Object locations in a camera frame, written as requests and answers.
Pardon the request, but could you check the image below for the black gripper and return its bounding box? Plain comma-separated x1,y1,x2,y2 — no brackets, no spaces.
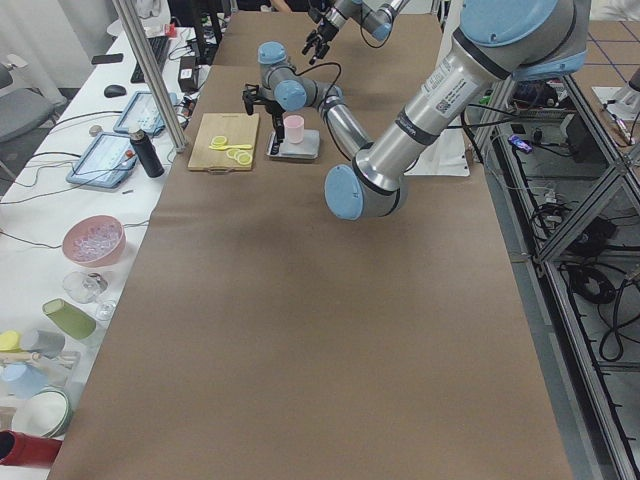
301,12,343,65
263,100,285,142

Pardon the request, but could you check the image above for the pink plastic cup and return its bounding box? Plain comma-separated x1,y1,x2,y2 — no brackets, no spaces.
283,115,305,144

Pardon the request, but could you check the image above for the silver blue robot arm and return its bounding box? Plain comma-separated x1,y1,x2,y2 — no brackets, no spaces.
243,1,591,220
301,0,408,65

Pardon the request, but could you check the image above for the silver kitchen scale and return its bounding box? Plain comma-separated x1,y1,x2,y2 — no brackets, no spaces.
266,129,320,162

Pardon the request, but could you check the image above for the green cup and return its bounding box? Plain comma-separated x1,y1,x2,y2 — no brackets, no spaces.
42,298,97,341

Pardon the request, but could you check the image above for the grey cup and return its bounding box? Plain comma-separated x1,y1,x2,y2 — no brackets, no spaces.
20,329,66,358

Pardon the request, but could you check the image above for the yellow cup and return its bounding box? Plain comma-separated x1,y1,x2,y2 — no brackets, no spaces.
0,330,21,353

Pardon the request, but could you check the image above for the light blue cup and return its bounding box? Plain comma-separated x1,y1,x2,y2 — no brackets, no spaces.
1,363,48,399

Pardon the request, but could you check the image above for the bamboo cutting board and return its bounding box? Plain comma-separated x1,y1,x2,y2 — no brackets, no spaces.
187,113,260,173

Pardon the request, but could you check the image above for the yellow plastic knife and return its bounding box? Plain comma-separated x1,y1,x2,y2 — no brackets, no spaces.
208,144,253,151

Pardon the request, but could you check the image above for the teach pendant far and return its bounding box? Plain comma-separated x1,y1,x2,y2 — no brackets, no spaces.
113,91,164,136

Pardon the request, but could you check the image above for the teach pendant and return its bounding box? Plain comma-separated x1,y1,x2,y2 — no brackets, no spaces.
113,91,164,136
66,132,137,189

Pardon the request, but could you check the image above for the black water bottle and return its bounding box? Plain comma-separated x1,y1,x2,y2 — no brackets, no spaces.
128,125,165,178

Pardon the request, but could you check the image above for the black keyboard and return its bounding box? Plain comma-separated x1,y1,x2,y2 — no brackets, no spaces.
130,34,172,85

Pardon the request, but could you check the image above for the black computer mouse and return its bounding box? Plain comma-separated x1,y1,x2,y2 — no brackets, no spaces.
103,84,127,98

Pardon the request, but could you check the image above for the teach pendant near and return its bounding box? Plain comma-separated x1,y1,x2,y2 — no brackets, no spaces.
66,132,137,189

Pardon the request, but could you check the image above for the pink bowl with ice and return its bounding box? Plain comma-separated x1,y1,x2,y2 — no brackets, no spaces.
62,215,126,267

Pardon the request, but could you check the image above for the smartphone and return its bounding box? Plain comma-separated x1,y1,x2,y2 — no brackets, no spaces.
508,135,532,154

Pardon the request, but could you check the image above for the wine glass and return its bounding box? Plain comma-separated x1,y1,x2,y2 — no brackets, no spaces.
62,271,117,322

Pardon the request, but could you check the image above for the white green rim bowl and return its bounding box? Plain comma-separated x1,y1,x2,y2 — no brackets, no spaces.
11,388,73,438

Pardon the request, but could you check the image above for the red cylinder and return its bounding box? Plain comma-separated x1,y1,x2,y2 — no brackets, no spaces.
1,430,63,468

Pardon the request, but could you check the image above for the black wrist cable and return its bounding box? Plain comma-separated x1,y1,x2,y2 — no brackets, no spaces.
294,61,345,107

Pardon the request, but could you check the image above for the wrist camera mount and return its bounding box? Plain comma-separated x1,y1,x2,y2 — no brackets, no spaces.
242,84,264,115

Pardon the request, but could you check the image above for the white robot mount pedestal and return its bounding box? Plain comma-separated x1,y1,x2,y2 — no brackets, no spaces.
405,145,470,177

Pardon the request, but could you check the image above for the aluminium frame post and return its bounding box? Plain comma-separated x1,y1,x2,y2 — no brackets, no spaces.
112,0,187,153

